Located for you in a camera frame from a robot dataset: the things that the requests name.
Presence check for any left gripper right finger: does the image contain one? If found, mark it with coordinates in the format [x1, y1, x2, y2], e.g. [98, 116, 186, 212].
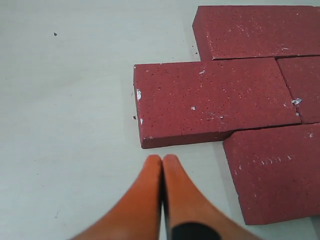
[162, 154, 260, 240]

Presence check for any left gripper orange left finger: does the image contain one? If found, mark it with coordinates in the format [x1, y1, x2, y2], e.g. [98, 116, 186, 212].
[73, 154, 162, 240]

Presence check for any red brick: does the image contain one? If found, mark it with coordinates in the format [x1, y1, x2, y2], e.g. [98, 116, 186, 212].
[133, 57, 301, 149]
[192, 5, 320, 61]
[277, 56, 320, 124]
[223, 123, 320, 225]

